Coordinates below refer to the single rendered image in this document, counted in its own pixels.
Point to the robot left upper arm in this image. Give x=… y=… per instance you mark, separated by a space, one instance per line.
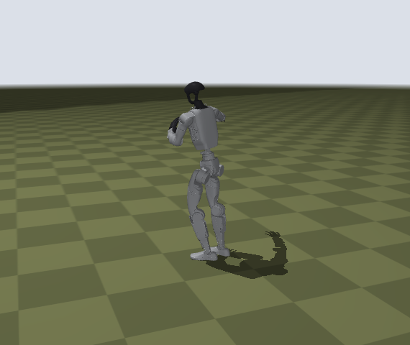
x=185 y=120

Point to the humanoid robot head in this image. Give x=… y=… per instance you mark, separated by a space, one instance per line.
x=194 y=88

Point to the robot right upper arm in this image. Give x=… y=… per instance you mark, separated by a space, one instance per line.
x=218 y=114

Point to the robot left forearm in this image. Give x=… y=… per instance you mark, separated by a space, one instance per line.
x=171 y=136

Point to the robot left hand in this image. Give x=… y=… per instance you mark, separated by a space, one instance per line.
x=174 y=124

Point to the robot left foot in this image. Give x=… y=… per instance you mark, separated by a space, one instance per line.
x=202 y=256

